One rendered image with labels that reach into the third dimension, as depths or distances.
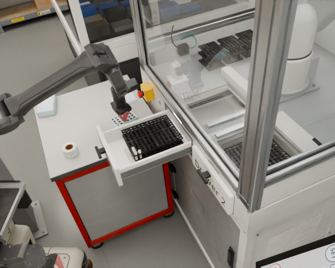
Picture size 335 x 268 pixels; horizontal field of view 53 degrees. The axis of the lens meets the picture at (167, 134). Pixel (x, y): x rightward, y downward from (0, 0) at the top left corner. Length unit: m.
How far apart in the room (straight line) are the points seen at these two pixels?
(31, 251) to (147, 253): 1.35
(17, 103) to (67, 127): 0.72
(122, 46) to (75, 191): 0.92
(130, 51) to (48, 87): 1.12
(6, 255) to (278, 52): 0.73
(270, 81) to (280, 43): 0.09
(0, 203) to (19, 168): 1.67
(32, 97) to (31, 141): 1.95
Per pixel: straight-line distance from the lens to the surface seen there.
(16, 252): 0.85
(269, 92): 0.79
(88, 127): 1.78
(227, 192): 1.20
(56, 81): 1.09
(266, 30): 0.74
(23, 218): 2.29
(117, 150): 1.51
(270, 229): 1.36
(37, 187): 2.67
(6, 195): 1.23
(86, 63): 1.07
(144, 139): 1.44
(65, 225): 2.38
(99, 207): 1.87
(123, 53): 2.14
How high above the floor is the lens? 1.89
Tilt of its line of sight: 43 degrees down
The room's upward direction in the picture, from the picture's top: 7 degrees counter-clockwise
